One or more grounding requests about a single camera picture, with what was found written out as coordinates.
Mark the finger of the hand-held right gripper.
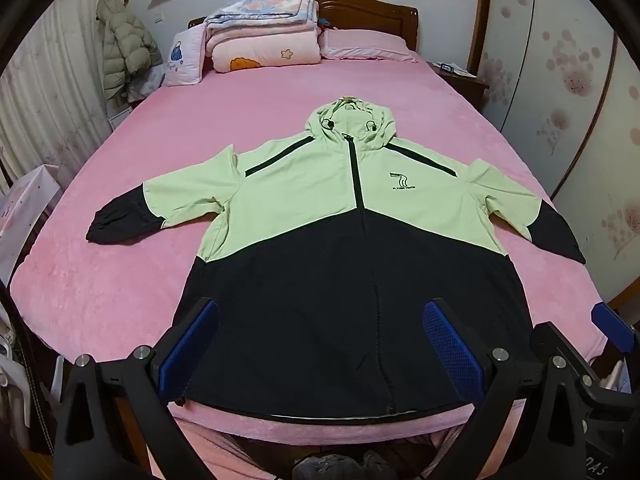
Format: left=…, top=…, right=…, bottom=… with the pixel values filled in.
left=530, top=323, right=597, bottom=386
left=590, top=302, right=638, bottom=357

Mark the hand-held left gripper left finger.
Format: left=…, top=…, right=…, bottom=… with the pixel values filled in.
left=52, top=298, right=236, bottom=480

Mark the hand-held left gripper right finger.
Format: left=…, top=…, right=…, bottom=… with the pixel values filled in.
left=422, top=298, right=587, bottom=480

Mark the green and black hooded jacket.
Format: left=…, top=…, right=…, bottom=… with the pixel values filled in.
left=86, top=95, right=587, bottom=418

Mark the white plastic chair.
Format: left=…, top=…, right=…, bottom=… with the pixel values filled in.
left=0, top=330, right=32, bottom=421

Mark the bed with pink sheet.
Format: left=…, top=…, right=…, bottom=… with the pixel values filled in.
left=10, top=57, right=608, bottom=461

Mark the floral wardrobe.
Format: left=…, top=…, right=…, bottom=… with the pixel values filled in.
left=467, top=0, right=640, bottom=311

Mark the wooden nightstand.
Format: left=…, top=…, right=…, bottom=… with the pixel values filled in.
left=427, top=60, right=491, bottom=111

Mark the white patterned curtain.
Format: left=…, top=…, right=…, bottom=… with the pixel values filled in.
left=0, top=25, right=115, bottom=196

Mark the small blue box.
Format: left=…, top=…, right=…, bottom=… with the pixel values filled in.
left=432, top=61, right=478, bottom=80

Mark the white cushion with blue print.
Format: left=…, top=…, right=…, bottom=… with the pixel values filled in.
left=162, top=22, right=207, bottom=87

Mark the pink folded quilt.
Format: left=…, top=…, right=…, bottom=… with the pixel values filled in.
left=205, top=24, right=323, bottom=75

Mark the pink pillow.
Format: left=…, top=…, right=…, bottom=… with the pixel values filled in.
left=318, top=28, right=419, bottom=65

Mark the wooden headboard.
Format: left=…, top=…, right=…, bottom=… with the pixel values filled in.
left=187, top=0, right=419, bottom=61

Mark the floral folded quilt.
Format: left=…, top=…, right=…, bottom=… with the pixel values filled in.
left=206, top=0, right=320, bottom=36

